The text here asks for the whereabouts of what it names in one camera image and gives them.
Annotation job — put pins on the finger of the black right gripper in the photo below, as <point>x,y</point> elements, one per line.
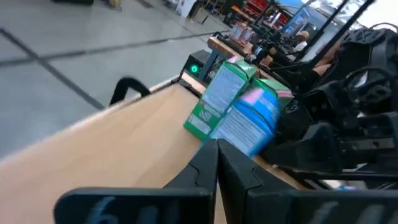
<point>311,149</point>
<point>295,118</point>

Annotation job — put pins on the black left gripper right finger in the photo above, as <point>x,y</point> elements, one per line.
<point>264,205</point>

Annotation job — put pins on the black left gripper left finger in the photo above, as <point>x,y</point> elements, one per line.
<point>174,205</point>

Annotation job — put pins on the blue Rice Krispies cereal box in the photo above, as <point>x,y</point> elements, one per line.
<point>245,130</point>

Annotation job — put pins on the green Apple Jacks cereal box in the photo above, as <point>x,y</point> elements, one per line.
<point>267,85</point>
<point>224,87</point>

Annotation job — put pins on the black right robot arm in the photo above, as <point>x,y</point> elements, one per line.
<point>373,46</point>

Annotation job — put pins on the wooden shelf with black legs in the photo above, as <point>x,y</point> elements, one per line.
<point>109,149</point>

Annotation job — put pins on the person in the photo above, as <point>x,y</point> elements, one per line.
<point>301,43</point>

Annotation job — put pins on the background workbench with items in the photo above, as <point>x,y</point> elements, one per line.
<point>211,62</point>

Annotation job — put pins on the black box with green light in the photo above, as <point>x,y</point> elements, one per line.
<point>194,69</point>

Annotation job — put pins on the black metal table frame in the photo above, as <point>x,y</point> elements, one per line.
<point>359,13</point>

